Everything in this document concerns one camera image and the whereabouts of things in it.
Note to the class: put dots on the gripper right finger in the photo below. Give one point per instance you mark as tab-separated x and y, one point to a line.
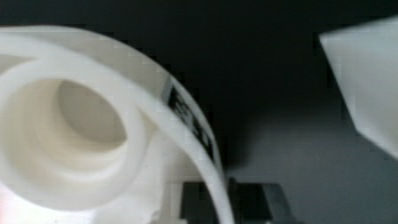
260	203

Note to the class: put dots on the white stool leg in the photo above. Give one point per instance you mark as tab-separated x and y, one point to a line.
361	52

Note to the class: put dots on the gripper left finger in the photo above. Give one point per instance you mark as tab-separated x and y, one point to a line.
198	209

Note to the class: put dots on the round white stool seat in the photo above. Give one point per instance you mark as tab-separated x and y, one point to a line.
105	138

